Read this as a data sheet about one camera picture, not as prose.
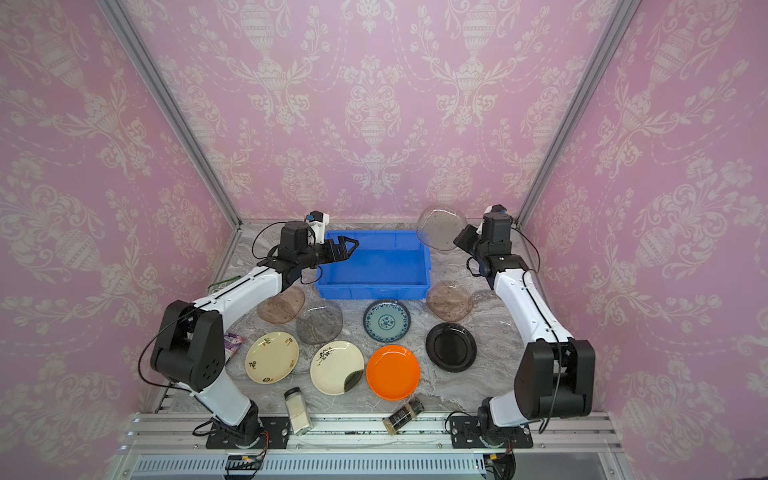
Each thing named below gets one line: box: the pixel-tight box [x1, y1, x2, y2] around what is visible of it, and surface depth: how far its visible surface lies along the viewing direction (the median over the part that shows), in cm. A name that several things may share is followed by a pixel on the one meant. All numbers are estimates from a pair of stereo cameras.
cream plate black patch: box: [310, 340, 365, 396], surface depth 85 cm
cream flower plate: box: [245, 331, 300, 385], surface depth 87 cm
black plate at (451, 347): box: [425, 322, 477, 373], surface depth 89 cm
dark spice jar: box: [383, 397, 425, 435], surface depth 76 cm
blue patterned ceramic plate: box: [363, 299, 411, 343], surface depth 96 cm
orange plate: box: [366, 344, 421, 401], surface depth 85 cm
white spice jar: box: [284, 387, 314, 435], surface depth 77 cm
